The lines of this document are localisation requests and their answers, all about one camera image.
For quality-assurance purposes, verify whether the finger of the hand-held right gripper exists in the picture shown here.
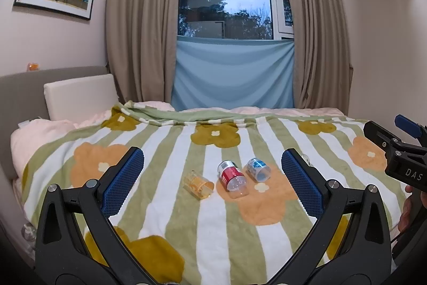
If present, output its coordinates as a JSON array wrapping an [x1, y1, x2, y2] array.
[[394, 114, 427, 140], [363, 120, 405, 156]]

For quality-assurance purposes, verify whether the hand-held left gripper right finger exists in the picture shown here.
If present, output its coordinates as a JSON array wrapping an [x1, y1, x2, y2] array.
[[279, 148, 393, 285]]

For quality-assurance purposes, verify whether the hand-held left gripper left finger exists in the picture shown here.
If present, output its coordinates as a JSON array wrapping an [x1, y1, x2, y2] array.
[[34, 146, 158, 285]]

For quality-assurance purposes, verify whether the blue label clear cup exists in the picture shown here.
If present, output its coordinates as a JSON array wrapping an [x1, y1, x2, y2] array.
[[245, 157, 272, 184]]

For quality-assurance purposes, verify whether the yellow print clear cup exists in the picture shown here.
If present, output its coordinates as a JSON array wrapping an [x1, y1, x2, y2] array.
[[183, 171, 215, 201]]

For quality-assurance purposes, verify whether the person's right hand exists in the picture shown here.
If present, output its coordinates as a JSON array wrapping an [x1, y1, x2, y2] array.
[[398, 184, 416, 235]]

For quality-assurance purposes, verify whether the red label plastic bottle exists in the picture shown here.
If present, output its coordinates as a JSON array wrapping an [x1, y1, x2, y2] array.
[[217, 160, 249, 201]]

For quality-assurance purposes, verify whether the floral striped blanket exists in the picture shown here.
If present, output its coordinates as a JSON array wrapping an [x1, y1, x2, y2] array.
[[21, 102, 416, 285]]

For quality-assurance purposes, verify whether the white pillow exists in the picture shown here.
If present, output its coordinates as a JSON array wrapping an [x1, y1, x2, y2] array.
[[43, 73, 119, 122]]

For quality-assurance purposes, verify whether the clear plastic bottle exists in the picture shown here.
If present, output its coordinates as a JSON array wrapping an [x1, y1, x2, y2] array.
[[21, 224, 38, 253]]

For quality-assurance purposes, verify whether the beige curtain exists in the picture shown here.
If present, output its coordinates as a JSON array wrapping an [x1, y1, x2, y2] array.
[[277, 0, 354, 112], [106, 0, 186, 106]]

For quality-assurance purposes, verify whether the light blue cloth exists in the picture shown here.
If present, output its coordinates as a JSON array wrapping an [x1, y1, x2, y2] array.
[[170, 36, 296, 111]]

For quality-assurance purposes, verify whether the grey bed headboard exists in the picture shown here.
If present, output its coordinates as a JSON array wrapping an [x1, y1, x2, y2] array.
[[0, 66, 116, 179]]

